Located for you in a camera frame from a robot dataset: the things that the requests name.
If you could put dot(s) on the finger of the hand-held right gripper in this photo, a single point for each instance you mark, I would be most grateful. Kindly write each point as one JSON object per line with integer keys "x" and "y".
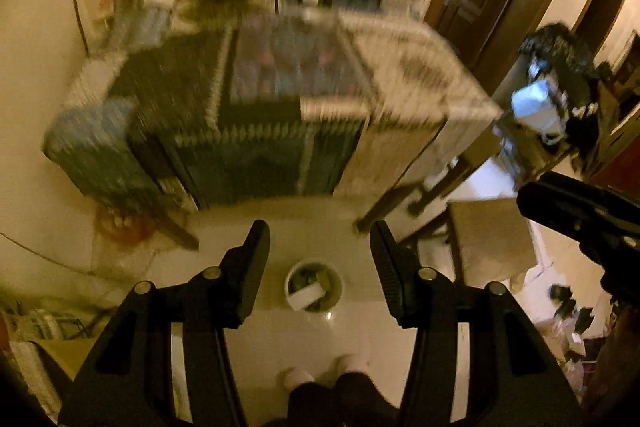
{"x": 565, "y": 204}

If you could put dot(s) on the person's white right shoe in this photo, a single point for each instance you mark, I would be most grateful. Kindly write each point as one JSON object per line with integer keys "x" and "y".
{"x": 352, "y": 364}

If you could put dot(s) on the small white box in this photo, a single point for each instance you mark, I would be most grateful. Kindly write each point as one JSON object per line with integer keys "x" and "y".
{"x": 306, "y": 298}

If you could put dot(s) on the wooden chair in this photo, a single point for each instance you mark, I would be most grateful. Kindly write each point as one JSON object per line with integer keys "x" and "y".
{"x": 490, "y": 237}

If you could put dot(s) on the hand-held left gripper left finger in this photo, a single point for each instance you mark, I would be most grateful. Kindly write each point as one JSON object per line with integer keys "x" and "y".
{"x": 252, "y": 272}

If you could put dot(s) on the person's white shoe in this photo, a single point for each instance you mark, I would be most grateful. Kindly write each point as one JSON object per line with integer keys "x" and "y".
{"x": 299, "y": 377}
{"x": 352, "y": 364}

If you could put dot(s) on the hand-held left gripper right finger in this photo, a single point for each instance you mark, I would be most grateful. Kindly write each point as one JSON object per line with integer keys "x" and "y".
{"x": 392, "y": 272}

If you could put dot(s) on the table with patterned cloth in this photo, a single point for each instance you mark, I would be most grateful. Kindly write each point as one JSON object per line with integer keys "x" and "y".
{"x": 280, "y": 107}

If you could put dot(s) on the white plastic bag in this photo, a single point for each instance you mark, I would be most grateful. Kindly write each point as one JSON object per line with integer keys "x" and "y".
{"x": 537, "y": 107}

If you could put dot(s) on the white round trash bin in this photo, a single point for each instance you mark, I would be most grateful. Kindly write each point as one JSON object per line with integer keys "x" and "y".
{"x": 314, "y": 272}

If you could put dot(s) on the person's white left shoe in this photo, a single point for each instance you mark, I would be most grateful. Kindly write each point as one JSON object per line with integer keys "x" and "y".
{"x": 299, "y": 377}

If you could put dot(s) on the person's legs and feet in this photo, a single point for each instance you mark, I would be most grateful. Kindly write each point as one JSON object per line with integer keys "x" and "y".
{"x": 340, "y": 399}

